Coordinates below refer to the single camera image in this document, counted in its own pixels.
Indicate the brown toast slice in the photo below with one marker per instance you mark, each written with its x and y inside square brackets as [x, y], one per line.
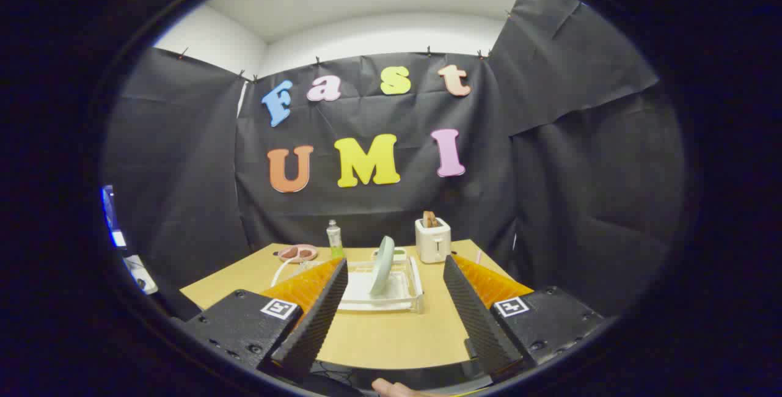
[429, 220]

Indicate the white toaster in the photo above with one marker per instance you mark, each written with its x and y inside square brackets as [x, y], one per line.
[432, 244]

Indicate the blue lit screen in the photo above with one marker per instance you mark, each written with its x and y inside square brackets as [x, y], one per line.
[112, 214]

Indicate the clear bottle with green liquid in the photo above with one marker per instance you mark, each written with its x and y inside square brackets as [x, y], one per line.
[335, 241]

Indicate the white drip tray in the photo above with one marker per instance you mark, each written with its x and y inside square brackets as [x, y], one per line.
[360, 290]

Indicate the small pink plate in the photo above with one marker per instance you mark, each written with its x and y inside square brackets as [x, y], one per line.
[297, 259]

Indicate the pale green plate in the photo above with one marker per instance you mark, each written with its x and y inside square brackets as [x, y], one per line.
[382, 265]

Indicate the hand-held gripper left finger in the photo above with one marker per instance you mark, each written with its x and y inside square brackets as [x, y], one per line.
[317, 317]

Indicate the white divided spice tray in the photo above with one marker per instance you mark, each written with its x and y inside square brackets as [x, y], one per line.
[399, 255]

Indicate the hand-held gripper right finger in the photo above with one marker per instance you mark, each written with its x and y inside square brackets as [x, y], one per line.
[476, 317]

